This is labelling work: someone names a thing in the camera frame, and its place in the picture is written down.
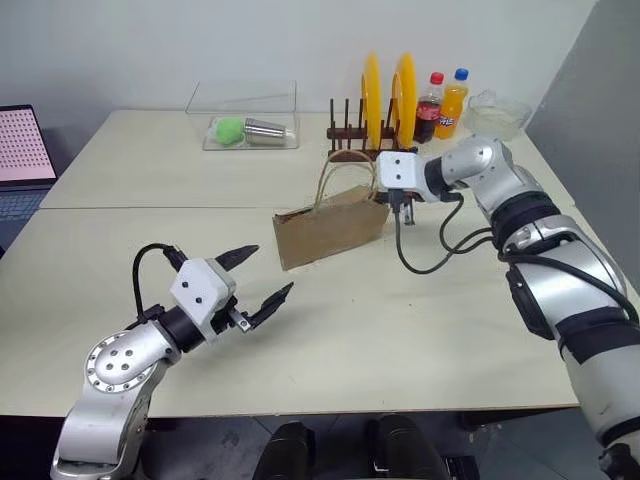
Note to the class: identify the cola bottle red cap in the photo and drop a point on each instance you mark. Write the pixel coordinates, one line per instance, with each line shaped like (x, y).
(427, 117)

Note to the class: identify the metal cup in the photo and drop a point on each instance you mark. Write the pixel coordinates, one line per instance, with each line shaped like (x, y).
(265, 132)

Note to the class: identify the orange soda bottle blue cap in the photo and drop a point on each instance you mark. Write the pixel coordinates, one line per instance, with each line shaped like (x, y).
(451, 110)

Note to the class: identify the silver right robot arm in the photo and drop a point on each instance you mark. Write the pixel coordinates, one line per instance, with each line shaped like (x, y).
(560, 280)

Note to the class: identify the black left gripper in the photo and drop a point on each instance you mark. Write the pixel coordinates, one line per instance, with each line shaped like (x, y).
(226, 317)

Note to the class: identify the yellow plate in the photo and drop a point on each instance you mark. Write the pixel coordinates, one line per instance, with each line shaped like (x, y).
(406, 100)
(371, 100)

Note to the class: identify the dark rounded shape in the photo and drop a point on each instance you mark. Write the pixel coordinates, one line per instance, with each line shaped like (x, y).
(405, 447)
(285, 452)

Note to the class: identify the brown paper bag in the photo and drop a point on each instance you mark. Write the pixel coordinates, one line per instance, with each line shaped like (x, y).
(330, 230)

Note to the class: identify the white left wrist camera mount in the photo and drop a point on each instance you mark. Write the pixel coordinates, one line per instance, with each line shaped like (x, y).
(197, 287)

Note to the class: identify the laptop with pink screen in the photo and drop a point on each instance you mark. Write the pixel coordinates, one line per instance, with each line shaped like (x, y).
(20, 145)

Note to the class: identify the dark wooden dish rack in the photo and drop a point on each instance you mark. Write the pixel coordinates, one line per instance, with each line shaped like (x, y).
(350, 137)

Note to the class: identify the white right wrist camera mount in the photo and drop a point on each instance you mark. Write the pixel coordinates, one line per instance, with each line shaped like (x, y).
(397, 170)

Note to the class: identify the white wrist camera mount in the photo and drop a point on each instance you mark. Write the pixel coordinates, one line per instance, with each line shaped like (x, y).
(197, 287)
(397, 170)

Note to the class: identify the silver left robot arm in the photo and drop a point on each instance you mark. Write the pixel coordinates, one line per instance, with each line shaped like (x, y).
(120, 370)

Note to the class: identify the clear glass bowl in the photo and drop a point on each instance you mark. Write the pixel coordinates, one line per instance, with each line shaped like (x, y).
(495, 116)

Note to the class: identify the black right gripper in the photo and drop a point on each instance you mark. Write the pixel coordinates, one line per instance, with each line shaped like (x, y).
(400, 196)

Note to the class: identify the clear plastic box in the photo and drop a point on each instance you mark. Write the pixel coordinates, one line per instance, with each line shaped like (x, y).
(250, 107)

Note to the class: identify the green round item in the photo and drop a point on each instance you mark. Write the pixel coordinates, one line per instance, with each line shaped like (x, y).
(228, 131)

